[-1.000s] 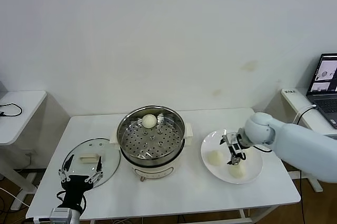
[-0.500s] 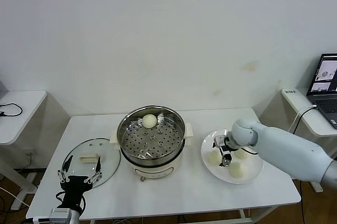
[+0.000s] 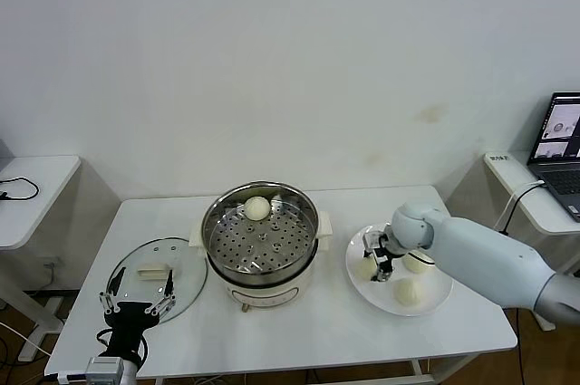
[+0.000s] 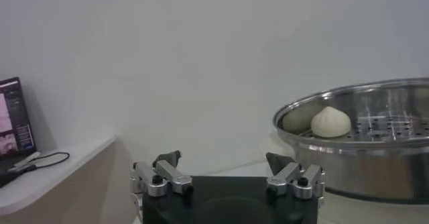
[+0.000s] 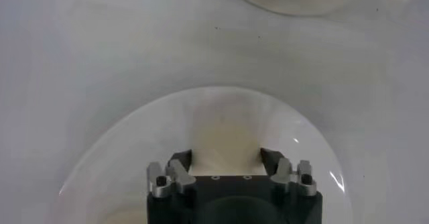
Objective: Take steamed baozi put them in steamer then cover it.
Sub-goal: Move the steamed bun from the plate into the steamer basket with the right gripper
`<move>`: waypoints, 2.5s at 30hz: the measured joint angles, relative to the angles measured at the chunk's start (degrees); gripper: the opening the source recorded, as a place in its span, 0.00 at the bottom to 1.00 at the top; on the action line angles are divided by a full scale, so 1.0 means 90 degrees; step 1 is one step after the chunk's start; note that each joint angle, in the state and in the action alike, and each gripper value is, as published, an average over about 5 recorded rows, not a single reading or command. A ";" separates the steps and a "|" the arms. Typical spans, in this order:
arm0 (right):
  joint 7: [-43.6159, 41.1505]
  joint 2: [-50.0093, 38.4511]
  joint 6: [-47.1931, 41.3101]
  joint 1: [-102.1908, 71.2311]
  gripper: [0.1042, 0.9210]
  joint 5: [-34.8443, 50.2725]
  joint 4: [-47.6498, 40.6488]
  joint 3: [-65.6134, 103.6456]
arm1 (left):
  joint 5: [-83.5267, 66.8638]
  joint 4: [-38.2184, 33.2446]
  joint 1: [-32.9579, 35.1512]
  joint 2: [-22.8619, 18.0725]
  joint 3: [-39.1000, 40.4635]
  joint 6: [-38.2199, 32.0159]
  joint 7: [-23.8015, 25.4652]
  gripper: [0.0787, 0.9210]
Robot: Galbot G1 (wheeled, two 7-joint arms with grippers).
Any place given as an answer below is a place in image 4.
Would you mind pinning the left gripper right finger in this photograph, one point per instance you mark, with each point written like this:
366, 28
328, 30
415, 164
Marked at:
288, 175

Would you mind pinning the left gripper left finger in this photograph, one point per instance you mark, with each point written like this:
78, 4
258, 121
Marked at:
174, 178

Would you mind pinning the white steamed baozi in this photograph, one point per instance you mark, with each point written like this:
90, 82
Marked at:
330, 123

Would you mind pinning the stainless steel steamer basket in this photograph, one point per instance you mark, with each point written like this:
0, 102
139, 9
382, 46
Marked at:
368, 168

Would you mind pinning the white side table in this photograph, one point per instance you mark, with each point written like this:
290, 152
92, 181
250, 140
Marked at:
67, 185

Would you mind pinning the dark grey laptop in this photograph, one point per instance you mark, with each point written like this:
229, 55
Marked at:
13, 121

